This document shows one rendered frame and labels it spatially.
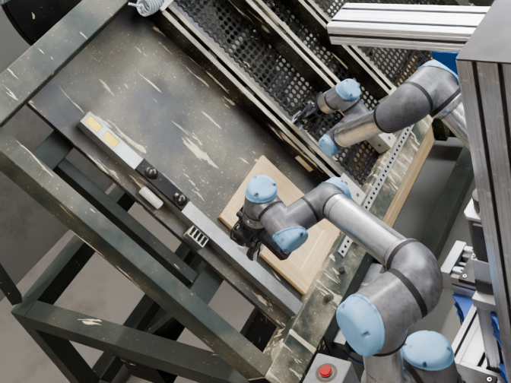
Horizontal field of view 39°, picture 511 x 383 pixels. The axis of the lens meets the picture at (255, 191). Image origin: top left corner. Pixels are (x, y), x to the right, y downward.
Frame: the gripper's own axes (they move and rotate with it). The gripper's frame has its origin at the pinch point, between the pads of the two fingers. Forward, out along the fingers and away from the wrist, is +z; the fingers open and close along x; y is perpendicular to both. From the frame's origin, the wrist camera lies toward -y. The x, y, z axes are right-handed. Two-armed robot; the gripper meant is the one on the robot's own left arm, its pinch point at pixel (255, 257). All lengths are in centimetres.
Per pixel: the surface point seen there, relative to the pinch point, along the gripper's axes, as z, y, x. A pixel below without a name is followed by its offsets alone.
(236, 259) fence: 30.1, 11.4, -10.8
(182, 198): 5.5, 30.5, -6.2
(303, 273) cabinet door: 44, -7, -27
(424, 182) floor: 143, -17, -167
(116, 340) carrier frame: 86, 42, 19
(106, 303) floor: 205, 98, -26
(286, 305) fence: 41.6, -9.0, -11.8
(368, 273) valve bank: 56, -25, -47
